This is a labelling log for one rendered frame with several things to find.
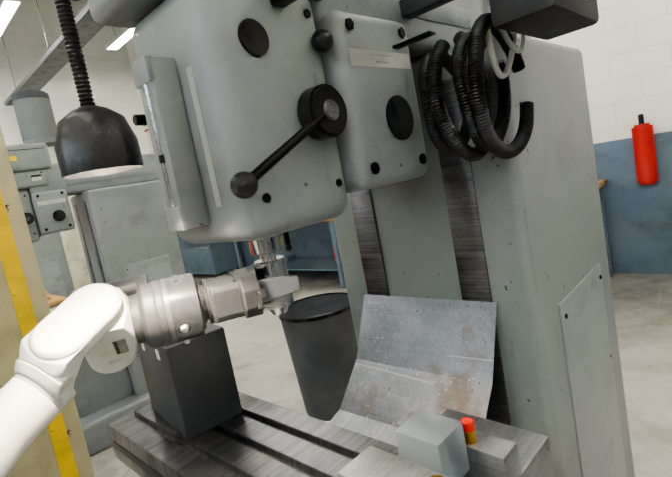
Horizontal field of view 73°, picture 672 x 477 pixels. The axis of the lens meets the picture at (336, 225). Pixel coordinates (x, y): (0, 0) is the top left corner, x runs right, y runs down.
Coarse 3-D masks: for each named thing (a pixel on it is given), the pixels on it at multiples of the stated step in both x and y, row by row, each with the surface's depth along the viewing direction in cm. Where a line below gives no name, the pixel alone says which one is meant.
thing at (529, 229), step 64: (576, 64) 104; (512, 128) 76; (576, 128) 101; (384, 192) 96; (448, 192) 85; (512, 192) 78; (576, 192) 99; (384, 256) 100; (448, 256) 89; (512, 256) 80; (576, 256) 96; (512, 320) 83; (576, 320) 92; (512, 384) 85; (576, 384) 90; (576, 448) 89
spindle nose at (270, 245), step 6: (258, 240) 64; (264, 240) 64; (270, 240) 64; (276, 240) 65; (252, 246) 64; (258, 246) 64; (264, 246) 64; (270, 246) 64; (276, 246) 65; (282, 246) 66; (252, 252) 65; (258, 252) 64; (264, 252) 64; (270, 252) 64
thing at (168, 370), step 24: (216, 336) 91; (144, 360) 99; (168, 360) 85; (192, 360) 87; (216, 360) 90; (168, 384) 88; (192, 384) 87; (216, 384) 90; (168, 408) 92; (192, 408) 87; (216, 408) 90; (240, 408) 93; (192, 432) 87
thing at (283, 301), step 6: (258, 270) 65; (264, 270) 64; (270, 270) 64; (276, 270) 65; (282, 270) 65; (258, 276) 65; (264, 276) 64; (270, 276) 64; (276, 276) 65; (282, 276) 65; (288, 294) 66; (276, 300) 65; (282, 300) 65; (288, 300) 66; (264, 306) 66; (270, 306) 65; (276, 306) 65; (282, 306) 65
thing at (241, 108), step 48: (192, 0) 51; (240, 0) 53; (144, 48) 60; (192, 48) 53; (240, 48) 53; (288, 48) 58; (192, 96) 55; (240, 96) 53; (288, 96) 58; (240, 144) 53; (336, 144) 64; (288, 192) 57; (336, 192) 63; (192, 240) 64; (240, 240) 57
